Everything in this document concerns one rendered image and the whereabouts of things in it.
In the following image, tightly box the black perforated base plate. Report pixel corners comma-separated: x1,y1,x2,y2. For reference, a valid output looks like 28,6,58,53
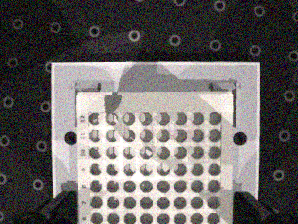
0,0,298,224

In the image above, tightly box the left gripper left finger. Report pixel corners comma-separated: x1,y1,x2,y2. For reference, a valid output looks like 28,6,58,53
12,190,77,224

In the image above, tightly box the white well plate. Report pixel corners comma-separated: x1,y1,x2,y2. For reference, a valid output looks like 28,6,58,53
77,92,233,224

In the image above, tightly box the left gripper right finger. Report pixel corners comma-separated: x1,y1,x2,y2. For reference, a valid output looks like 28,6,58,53
233,192,298,224

